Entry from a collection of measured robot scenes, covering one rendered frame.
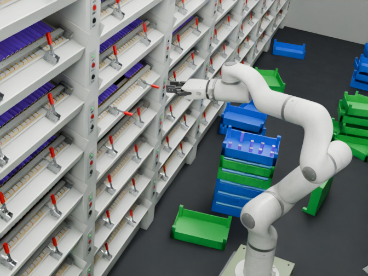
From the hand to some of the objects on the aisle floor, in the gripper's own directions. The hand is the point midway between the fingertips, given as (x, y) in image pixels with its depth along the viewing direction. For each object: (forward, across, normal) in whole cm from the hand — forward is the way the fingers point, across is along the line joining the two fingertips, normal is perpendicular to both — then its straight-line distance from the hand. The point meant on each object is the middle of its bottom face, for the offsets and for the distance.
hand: (172, 86), depth 219 cm
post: (+49, -105, +100) cm, 153 cm away
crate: (+12, -43, +107) cm, 116 cm away
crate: (-41, -103, +119) cm, 163 cm away
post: (+49, +35, +100) cm, 116 cm away
